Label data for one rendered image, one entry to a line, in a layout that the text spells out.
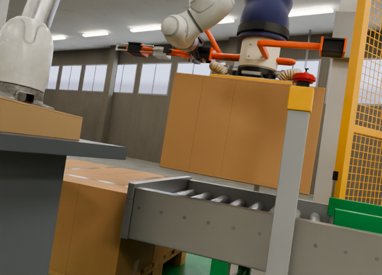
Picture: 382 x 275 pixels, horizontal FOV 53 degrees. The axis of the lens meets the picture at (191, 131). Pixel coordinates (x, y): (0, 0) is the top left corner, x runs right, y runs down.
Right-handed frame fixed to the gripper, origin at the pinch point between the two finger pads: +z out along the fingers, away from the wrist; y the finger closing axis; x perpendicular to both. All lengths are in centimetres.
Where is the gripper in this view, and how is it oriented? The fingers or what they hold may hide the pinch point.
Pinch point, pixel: (202, 54)
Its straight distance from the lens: 179.6
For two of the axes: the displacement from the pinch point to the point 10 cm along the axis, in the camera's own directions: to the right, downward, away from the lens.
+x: 9.4, 1.3, -3.2
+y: -1.4, 9.9, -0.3
